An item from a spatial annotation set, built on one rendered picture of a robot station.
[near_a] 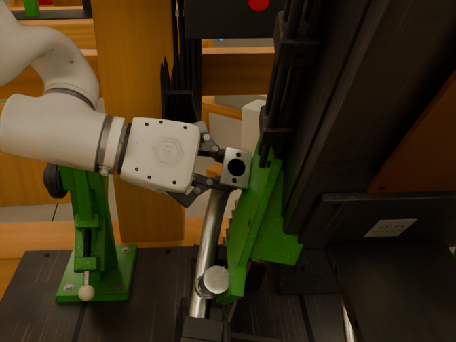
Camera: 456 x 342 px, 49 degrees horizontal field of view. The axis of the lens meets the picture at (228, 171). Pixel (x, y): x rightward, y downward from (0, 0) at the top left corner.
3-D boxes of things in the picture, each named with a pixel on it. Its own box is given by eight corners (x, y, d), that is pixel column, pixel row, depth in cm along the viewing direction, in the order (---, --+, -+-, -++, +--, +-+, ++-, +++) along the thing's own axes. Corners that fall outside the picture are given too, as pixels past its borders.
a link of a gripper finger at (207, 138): (200, 151, 72) (245, 161, 73) (204, 131, 73) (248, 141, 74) (197, 157, 75) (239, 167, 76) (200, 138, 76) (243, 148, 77)
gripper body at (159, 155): (108, 174, 66) (191, 191, 67) (125, 104, 69) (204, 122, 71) (108, 186, 73) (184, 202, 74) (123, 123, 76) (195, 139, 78)
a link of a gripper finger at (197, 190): (193, 192, 70) (239, 201, 71) (197, 170, 71) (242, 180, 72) (189, 197, 73) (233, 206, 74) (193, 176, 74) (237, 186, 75)
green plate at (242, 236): (285, 299, 71) (338, 172, 61) (228, 289, 69) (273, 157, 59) (274, 249, 81) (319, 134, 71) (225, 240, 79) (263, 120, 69)
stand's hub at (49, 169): (62, 206, 86) (55, 167, 82) (43, 207, 85) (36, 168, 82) (72, 184, 92) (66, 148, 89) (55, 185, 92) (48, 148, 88)
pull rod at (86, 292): (93, 304, 86) (89, 277, 83) (77, 304, 86) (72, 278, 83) (100, 282, 91) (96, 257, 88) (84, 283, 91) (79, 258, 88)
